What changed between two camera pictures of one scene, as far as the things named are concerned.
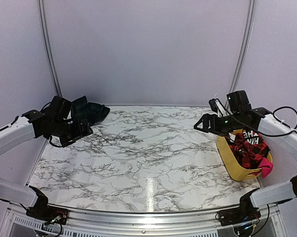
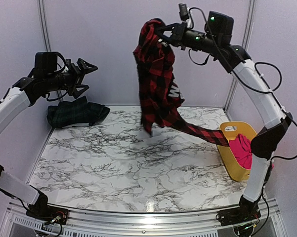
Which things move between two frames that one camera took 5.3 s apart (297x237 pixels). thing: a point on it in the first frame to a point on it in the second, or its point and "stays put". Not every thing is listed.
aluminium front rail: [20, 222] stays put
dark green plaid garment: [94, 113] stays put
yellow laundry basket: [232, 165] stays put
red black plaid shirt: [248, 146] to [161, 91]
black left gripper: [78, 133] to [77, 76]
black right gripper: [206, 118] to [177, 38]
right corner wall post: [249, 26] stays put
